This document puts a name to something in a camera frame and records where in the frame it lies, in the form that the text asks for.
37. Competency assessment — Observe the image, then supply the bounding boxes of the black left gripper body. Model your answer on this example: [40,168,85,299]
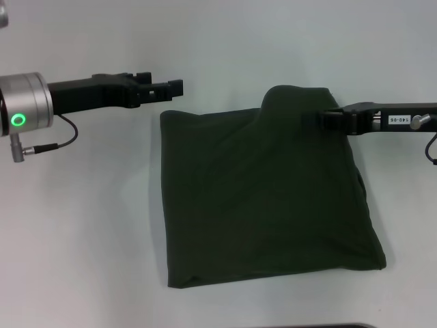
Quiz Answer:
[46,72,141,116]

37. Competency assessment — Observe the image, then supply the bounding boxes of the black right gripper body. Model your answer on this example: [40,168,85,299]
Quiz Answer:
[342,100,437,137]

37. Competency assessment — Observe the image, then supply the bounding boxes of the dark green FREE t-shirt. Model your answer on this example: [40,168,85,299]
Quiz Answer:
[159,84,389,290]

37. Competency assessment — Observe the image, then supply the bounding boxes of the dark rounded panel edge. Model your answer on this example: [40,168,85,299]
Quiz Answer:
[269,321,376,328]

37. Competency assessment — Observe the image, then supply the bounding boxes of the dark right arm cable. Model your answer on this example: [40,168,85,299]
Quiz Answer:
[424,131,437,164]

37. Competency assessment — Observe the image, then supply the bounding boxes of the dark arm cable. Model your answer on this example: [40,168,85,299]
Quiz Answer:
[424,131,437,164]
[10,114,79,163]

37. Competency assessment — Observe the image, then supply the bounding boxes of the dark left arm cable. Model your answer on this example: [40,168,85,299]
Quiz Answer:
[10,114,79,163]

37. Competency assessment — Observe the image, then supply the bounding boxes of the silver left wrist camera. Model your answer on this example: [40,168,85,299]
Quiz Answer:
[0,0,11,30]

